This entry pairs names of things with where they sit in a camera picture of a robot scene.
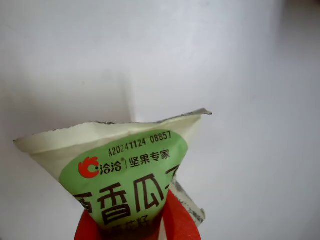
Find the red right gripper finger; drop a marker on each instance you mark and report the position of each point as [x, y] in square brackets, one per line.
[181, 222]

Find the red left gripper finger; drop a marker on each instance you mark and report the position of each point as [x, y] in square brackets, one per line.
[87, 228]

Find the green white snack bag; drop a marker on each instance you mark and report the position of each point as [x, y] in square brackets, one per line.
[125, 162]

